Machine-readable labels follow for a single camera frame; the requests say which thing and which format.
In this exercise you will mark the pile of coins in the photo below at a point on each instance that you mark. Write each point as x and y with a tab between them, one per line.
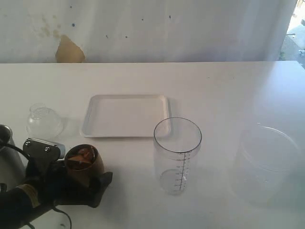
82	159

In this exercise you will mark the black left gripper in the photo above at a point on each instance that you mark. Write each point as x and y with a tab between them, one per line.
63	187

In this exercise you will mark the white rectangular tray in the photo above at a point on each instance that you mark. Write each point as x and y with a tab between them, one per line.
124	116

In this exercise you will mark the stainless steel cup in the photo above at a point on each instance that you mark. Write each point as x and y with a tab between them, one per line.
12	170

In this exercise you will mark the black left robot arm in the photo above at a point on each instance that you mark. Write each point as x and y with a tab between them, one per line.
38	195

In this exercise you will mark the clear measuring jar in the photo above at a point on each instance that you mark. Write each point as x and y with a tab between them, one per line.
177	141

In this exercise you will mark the brown wooden cup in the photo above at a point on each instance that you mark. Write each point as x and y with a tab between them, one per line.
84	176

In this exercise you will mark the large clear plastic container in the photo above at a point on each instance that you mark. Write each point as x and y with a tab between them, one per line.
264	160

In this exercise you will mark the clear dome lid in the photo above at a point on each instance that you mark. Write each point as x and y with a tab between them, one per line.
43	122

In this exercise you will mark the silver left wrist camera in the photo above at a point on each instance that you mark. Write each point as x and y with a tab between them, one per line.
43	152

